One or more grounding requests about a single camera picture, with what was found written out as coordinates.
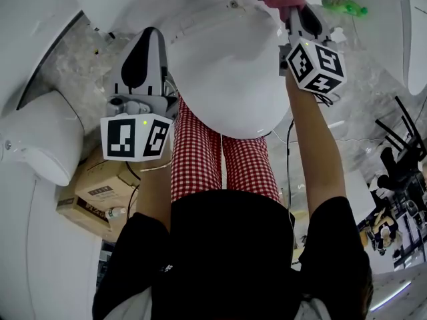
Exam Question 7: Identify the grey chair with black legs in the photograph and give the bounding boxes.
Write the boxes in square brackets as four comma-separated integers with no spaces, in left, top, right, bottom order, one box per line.
[375,95,427,166]

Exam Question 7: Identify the white tank toilet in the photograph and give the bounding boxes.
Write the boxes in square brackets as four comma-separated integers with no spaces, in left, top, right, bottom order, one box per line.
[73,0,294,140]

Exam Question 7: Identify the cluttered equipment shelf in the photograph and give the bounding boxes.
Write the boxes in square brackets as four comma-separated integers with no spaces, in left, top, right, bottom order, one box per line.
[358,195,427,273]

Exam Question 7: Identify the white egg-shaped toilet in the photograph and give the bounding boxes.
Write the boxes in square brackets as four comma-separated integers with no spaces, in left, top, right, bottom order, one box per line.
[0,90,86,187]

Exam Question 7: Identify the cardboard box with black band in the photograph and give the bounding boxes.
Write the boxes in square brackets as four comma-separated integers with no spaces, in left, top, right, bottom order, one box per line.
[55,195,113,233]

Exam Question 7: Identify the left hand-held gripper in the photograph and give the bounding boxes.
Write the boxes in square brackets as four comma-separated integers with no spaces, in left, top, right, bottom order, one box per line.
[99,27,178,163]

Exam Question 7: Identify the person's black top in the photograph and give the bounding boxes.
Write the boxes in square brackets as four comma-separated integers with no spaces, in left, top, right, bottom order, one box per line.
[93,190,373,320]

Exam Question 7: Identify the black framed glass cabinet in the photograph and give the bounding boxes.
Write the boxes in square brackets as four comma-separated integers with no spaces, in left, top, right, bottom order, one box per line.
[96,240,116,286]

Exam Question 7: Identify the labelled cardboard box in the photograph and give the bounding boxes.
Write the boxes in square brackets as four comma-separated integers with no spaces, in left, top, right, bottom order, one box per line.
[75,145,141,213]

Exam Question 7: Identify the green bottle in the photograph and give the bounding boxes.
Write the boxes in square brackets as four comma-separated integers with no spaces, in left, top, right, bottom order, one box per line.
[322,0,348,13]
[343,1,368,18]

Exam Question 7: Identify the person's left forearm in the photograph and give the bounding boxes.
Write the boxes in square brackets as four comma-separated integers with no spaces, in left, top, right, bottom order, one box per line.
[136,155,173,233]

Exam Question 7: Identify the crumpled white tissue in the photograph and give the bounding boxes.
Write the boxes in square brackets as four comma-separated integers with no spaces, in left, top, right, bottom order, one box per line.
[330,27,348,43]

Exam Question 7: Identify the thin bracelet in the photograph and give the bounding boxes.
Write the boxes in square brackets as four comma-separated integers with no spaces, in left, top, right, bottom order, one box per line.
[139,163,171,173]

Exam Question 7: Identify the white counter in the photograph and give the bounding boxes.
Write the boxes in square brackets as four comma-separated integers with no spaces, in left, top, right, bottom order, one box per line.
[340,170,374,226]

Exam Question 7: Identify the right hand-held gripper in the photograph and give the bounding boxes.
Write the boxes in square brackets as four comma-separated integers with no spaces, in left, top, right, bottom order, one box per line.
[278,4,348,95]

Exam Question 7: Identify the person's right forearm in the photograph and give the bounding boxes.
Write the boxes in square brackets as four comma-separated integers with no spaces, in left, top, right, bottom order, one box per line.
[285,75,346,219]

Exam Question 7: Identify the white tankless smart toilet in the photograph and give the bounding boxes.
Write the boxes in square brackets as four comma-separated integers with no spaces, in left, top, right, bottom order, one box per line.
[346,0,427,96]

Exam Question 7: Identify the person's red checked trousers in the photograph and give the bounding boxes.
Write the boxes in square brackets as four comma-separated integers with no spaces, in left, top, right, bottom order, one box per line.
[169,97,283,206]

